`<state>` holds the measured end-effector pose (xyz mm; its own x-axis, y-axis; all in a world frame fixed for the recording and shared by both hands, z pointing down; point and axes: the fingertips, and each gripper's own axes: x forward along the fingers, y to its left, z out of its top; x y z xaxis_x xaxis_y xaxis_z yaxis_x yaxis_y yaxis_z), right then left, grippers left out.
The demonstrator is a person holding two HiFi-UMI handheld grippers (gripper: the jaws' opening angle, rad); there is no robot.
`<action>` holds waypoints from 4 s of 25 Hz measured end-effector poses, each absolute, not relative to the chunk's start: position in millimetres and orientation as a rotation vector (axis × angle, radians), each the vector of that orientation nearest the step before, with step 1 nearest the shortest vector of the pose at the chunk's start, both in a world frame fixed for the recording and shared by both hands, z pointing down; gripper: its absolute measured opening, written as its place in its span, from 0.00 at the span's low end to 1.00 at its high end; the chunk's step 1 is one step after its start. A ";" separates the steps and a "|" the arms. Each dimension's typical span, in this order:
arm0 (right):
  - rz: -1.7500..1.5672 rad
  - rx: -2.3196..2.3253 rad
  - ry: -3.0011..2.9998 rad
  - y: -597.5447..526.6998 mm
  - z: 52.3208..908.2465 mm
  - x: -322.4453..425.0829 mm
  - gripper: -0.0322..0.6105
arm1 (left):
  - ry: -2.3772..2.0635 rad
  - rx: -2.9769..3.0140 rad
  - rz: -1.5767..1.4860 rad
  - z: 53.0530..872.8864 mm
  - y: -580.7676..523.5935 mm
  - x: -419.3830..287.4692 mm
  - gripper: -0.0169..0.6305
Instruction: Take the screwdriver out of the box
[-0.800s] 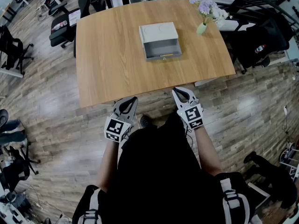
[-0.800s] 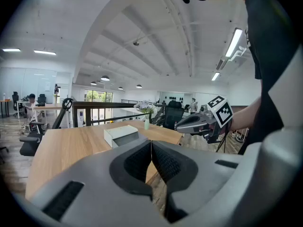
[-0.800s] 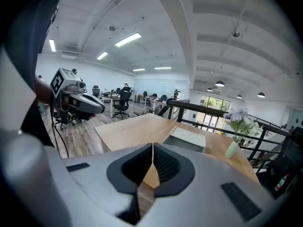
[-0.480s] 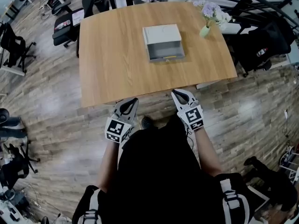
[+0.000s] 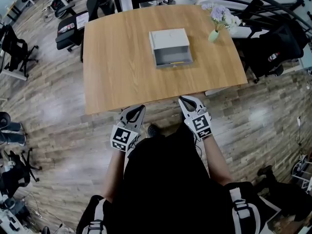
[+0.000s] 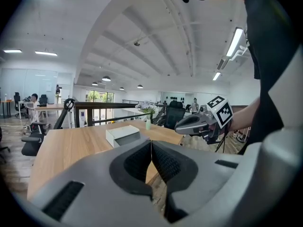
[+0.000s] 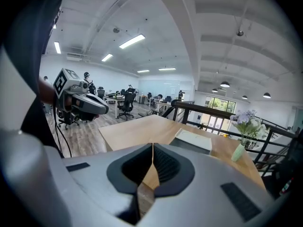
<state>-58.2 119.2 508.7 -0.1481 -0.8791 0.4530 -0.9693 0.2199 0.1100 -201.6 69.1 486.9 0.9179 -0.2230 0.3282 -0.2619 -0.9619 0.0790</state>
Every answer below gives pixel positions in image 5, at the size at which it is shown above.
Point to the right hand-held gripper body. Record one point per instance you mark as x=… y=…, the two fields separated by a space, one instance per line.
x=201 y=125

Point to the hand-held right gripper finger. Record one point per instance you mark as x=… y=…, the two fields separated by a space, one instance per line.
x=193 y=102
x=185 y=112

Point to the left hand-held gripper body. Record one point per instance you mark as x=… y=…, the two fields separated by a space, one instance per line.
x=122 y=138

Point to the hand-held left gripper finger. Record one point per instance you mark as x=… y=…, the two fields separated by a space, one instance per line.
x=142 y=119
x=124 y=114

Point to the yellow black screwdriver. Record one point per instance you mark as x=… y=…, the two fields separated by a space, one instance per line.
x=178 y=62

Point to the grey drawer box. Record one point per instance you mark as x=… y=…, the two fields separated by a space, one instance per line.
x=169 y=39

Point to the person's left forearm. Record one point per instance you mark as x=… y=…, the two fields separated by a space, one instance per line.
x=113 y=177

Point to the person's right forearm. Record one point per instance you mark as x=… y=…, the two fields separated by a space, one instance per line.
x=217 y=162

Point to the person's black shoe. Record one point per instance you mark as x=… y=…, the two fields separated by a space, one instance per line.
x=152 y=130

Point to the person's black clothing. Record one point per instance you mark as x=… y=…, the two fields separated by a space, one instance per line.
x=165 y=184

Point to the pale green vase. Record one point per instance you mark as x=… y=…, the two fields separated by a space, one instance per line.
x=213 y=36

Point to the red white bottle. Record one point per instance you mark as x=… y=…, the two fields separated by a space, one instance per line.
x=273 y=56

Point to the purple white flower bouquet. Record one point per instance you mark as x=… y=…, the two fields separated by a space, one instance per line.
x=223 y=14

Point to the black office chair with paper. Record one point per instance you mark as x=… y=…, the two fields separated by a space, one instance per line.
x=70 y=36

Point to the white power adapter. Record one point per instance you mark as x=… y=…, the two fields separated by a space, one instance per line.
x=299 y=121

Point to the black office chair with bottle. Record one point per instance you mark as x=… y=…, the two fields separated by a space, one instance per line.
x=275 y=45

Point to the white paper sheet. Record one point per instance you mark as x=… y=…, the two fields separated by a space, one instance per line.
x=82 y=20

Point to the clear plastic bottle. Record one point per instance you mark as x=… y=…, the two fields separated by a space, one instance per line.
x=65 y=28

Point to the black metal railing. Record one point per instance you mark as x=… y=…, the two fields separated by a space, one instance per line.
x=243 y=1

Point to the black swivel chair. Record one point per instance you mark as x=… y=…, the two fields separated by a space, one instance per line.
x=14 y=177

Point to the black mesh office chair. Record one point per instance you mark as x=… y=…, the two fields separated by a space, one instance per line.
x=15 y=49

